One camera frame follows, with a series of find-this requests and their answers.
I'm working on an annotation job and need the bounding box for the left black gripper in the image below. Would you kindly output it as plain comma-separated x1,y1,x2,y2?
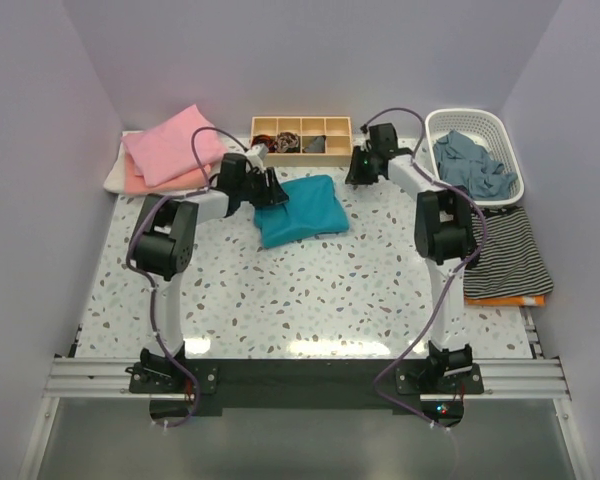
237,167,288,207

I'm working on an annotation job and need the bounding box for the teal t shirt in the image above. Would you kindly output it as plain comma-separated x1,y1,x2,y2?
254,175,350,249

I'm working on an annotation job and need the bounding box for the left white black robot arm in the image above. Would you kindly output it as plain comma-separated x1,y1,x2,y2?
126,153,289,402

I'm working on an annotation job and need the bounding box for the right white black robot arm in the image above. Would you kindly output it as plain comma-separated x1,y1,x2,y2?
345,123,474,393

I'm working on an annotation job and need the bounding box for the wooden compartment organizer box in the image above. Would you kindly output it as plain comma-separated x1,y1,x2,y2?
250,116,353,167

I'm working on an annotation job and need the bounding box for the dark grey folded cloth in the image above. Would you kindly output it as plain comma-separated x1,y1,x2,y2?
302,135,326,154

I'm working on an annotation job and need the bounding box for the brown patterned scrunchie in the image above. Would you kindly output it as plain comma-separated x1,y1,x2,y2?
275,131,301,154

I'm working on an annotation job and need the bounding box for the grey blue t shirt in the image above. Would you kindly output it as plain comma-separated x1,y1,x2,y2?
433,130,518,201

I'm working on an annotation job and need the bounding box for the pink folded t shirt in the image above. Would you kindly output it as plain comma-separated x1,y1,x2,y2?
121,105,227,195

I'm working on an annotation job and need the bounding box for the white plastic laundry basket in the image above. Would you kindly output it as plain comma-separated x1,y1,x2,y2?
425,108,524,208

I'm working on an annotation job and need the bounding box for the salmon folded t shirt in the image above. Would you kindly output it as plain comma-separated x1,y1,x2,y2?
123,163,216,196

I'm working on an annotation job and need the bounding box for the white folded t shirt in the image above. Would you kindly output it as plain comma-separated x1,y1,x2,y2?
103,146,126,195

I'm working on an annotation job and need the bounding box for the black white striped shirt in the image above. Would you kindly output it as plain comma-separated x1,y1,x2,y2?
464,206,554,300

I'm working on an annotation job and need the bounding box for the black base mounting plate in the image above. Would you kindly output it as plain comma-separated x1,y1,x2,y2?
126,359,485,418

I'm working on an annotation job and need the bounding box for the orange white tie-dye shirt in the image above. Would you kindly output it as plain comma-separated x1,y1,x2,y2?
465,295,546,307

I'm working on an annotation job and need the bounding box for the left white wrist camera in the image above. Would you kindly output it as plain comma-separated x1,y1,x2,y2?
245,143,269,169

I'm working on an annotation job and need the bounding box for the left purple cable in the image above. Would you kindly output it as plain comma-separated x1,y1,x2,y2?
129,126,261,429

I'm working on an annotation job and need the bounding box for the purple cable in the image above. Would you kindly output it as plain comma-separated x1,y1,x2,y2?
129,126,261,429
361,106,489,429

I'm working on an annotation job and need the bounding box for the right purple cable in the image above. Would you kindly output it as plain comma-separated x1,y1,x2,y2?
361,106,489,429

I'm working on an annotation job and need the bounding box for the aluminium extrusion rail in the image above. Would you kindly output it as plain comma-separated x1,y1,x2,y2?
43,358,571,400

